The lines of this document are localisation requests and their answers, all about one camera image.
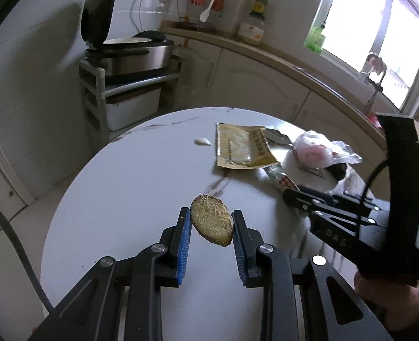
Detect metal faucet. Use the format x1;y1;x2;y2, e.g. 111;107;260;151
360;53;386;114

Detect red basin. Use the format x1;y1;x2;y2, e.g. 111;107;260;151
365;112;388;129

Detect white spoon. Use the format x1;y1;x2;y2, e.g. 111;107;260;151
199;0;218;22

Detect round marble table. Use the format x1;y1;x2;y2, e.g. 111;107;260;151
39;107;419;341

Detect clear bag with pink item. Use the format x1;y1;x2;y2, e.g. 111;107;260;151
293;130;363;169

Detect ginger piece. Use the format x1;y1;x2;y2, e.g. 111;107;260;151
190;194;235;247

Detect pink cloth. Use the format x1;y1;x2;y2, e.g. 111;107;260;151
364;57;386;76

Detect white storage box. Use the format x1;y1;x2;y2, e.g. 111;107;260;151
106;87;162;131

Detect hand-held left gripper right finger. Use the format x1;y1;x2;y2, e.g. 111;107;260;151
231;209;395;341

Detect silver blue wrapper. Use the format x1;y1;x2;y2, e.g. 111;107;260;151
264;125;294;146

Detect white power cord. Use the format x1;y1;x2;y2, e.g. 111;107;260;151
129;0;144;32

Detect beige countertop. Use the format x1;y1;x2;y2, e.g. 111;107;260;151
160;21;419;157

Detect yellow black jar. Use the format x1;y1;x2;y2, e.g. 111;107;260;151
249;0;270;18

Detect grey storage rack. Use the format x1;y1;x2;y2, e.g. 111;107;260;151
79;59;182;143

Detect black wrapper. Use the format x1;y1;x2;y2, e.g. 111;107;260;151
328;163;349;182

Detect glass jar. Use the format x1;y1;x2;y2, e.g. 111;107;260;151
237;16;266;46

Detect green soap bottle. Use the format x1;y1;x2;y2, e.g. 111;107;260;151
304;21;327;55

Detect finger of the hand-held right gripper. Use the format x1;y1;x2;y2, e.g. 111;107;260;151
282;188;378;248
298;185;383;218

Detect window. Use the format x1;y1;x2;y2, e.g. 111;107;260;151
314;0;419;114

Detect cream base cabinets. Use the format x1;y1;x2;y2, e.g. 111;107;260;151
165;32;384;143

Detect thin black cable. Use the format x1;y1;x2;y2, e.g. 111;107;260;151
363;159;390;207

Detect yellow packet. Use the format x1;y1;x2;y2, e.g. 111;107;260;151
215;122;277;169

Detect person's right hand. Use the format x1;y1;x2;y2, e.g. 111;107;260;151
353;272;419;332

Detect steel rice cooker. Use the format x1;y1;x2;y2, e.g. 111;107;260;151
80;0;175;77

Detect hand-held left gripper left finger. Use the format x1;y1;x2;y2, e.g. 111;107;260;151
28;205;193;341

